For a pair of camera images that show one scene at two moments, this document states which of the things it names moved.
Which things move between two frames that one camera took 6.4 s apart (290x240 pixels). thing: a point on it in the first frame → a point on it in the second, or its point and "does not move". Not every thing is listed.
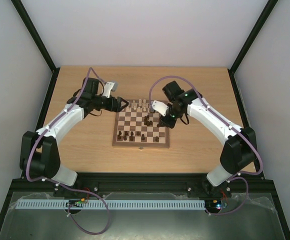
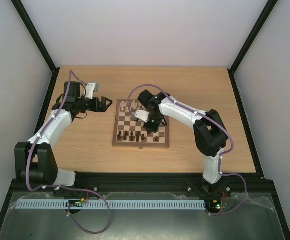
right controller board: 213,204 does not move
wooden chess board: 136,126 does not move
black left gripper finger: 120,99 → 104,99
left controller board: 76,203 does not move
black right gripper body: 169,120 → 151,125
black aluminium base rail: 259,184 does not move
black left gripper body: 110,106 → 94,108
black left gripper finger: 123,106 → 104,106
